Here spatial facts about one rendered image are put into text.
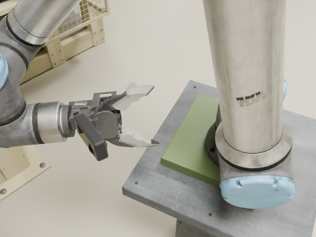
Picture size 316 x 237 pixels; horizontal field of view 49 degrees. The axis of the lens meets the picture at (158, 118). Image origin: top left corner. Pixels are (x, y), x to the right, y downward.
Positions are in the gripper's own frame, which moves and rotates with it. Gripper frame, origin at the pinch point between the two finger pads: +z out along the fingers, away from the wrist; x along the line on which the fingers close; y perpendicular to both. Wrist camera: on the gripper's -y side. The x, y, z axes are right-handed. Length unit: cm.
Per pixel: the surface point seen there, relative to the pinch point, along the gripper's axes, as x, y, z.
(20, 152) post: 59, 66, -65
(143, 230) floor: 83, 36, -10
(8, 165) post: 63, 62, -71
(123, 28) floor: 49, 185, -19
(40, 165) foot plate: 71, 70, -60
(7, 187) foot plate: 73, 59, -73
